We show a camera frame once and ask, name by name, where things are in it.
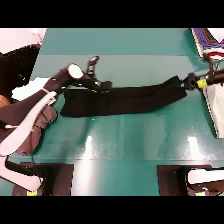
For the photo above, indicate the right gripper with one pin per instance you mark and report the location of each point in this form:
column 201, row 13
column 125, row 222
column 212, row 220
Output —
column 192, row 81

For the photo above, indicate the black garment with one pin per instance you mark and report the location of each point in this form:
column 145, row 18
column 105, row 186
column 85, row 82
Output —
column 16, row 70
column 126, row 98

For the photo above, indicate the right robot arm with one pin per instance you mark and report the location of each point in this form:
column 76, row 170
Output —
column 216, row 77

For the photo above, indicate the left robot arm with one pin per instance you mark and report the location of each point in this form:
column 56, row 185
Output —
column 30, row 113

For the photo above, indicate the heap of clothes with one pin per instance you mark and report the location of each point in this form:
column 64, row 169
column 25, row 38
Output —
column 210, row 41

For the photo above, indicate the brown garment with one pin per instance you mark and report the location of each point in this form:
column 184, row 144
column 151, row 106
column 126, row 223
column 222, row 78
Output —
column 46, row 118

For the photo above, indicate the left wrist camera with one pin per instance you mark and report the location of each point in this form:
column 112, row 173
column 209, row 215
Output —
column 92, row 66

